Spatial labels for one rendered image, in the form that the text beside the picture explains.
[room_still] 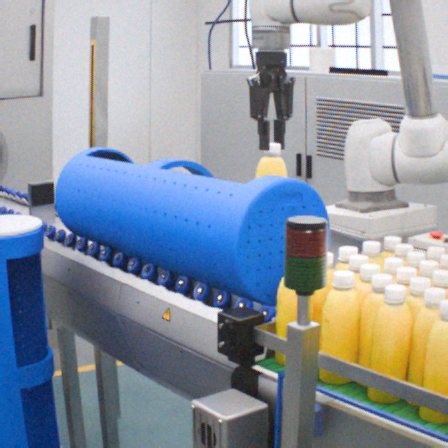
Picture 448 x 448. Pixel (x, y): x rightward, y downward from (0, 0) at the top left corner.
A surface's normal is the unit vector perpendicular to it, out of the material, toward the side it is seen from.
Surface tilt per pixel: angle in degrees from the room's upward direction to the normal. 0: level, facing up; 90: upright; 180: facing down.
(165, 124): 90
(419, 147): 97
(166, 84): 90
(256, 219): 90
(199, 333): 70
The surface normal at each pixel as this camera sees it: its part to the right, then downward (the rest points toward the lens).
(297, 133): -0.85, 0.11
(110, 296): -0.74, -0.21
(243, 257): 0.62, 0.16
